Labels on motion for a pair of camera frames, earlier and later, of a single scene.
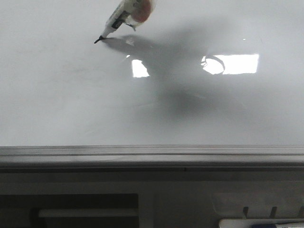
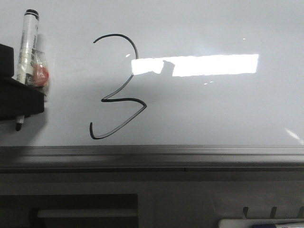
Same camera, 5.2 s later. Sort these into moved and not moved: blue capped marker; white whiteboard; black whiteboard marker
Moved: black whiteboard marker
Not moved: white whiteboard; blue capped marker
